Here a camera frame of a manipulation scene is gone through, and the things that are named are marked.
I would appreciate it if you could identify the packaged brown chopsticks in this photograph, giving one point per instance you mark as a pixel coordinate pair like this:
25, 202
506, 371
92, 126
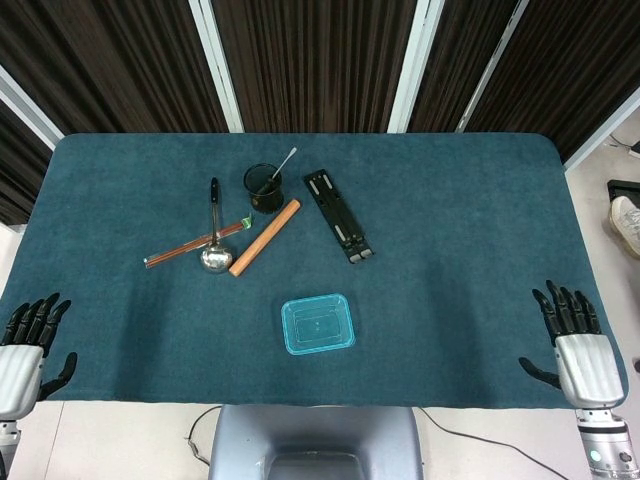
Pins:
172, 253

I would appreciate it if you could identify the black folding laptop stand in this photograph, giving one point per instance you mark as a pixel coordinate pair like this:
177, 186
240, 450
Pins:
340, 217

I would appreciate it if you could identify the teal table cloth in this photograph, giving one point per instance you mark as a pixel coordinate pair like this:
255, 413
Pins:
450, 225

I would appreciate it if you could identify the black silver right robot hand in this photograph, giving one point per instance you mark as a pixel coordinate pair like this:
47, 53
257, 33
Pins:
590, 370

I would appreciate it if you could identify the clear plastic container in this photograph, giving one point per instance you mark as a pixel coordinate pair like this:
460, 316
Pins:
317, 327

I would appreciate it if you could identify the black floor tray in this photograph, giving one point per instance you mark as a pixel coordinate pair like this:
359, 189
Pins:
625, 189

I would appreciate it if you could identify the wooden rolling pin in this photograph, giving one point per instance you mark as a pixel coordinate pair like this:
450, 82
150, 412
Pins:
265, 237

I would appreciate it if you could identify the white sneaker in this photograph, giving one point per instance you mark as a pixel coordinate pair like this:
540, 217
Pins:
627, 222

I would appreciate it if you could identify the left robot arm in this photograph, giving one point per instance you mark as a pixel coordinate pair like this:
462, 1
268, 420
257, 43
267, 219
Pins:
7, 437

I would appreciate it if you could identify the dark slatted partition panel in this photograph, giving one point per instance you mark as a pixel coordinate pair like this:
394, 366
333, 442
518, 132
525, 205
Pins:
450, 75
315, 60
100, 60
15, 175
560, 75

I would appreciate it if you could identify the blue plastic lid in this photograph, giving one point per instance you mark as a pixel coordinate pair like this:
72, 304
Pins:
300, 310

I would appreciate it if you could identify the black mesh pen holder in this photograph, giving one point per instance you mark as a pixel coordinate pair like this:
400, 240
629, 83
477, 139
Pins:
265, 200

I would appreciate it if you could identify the grey robot torso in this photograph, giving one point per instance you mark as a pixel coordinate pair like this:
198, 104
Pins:
240, 440

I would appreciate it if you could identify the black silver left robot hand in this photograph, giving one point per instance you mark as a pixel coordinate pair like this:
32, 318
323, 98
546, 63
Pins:
17, 375

